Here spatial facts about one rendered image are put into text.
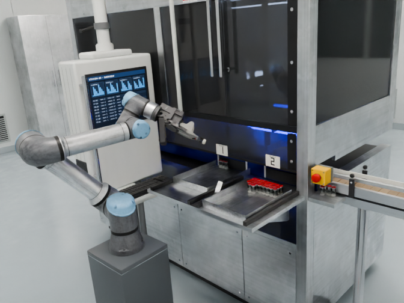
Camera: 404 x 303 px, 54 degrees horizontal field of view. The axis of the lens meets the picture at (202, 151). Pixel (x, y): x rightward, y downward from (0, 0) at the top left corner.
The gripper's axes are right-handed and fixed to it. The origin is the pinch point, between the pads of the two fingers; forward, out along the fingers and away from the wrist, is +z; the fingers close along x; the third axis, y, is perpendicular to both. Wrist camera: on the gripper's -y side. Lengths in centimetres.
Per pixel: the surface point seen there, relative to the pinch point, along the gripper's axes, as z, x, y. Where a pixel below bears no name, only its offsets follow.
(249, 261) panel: 52, 73, -30
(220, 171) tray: 13, 59, 6
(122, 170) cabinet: -38, 66, -19
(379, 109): 78, 51, 81
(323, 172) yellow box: 57, 9, 16
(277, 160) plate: 37.3, 24.4, 16.2
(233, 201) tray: 27.5, 24.2, -11.8
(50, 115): -279, 418, 42
